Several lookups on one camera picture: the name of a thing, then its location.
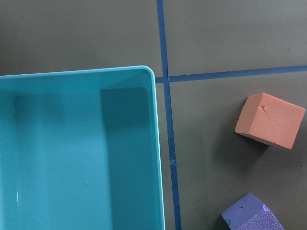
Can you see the teal plastic bin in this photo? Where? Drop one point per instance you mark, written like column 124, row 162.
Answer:
column 79, row 150

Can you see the orange foam block left side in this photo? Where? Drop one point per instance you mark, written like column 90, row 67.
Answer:
column 270, row 120

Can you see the purple foam block left side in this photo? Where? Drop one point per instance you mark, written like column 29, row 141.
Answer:
column 249, row 213

